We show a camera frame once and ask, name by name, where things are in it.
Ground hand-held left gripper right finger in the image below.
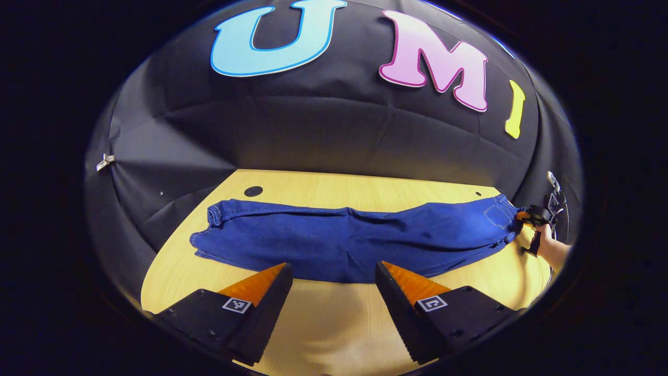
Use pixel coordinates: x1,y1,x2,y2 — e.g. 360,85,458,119
376,261,525,365

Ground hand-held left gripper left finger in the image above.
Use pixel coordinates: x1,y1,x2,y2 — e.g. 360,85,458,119
153,263,293,366

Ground blue jeans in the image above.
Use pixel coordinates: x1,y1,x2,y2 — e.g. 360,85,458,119
189,194,527,284

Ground black backdrop cloth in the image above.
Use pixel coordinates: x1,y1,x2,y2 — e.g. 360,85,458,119
83,0,584,293

